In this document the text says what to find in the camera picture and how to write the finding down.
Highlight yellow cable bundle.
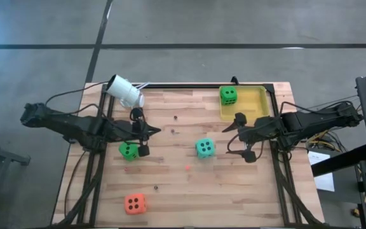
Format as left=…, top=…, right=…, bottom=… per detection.
left=306, top=128, right=339, bottom=152

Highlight black aluminium table frame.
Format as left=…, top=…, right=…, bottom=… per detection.
left=52, top=83, right=323, bottom=228

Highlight large orange foam die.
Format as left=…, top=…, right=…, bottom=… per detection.
left=124, top=193, right=147, bottom=216

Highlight white paper sheet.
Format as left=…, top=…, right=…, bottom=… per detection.
left=307, top=151, right=336, bottom=193

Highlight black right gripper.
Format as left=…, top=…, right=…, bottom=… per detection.
left=221, top=112, right=272, bottom=164

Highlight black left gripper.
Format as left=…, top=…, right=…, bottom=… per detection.
left=106, top=119, right=161, bottom=158

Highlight yellow translucent plastic tray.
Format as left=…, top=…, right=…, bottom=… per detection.
left=219, top=85, right=271, bottom=121

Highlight white bullet security camera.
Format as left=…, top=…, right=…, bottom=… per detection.
left=105, top=74, right=146, bottom=108

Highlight dark metal side table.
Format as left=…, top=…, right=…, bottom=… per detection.
left=0, top=133, right=31, bottom=229

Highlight large teal foam die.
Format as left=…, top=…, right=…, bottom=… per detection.
left=194, top=137, right=216, bottom=160

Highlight large green foam die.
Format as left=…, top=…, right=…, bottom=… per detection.
left=219, top=85, right=238, bottom=106
left=118, top=141, right=140, bottom=162

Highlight black cable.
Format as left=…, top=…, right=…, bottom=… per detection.
left=44, top=81, right=109, bottom=106

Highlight black side desk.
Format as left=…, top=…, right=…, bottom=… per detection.
left=311, top=143, right=366, bottom=177

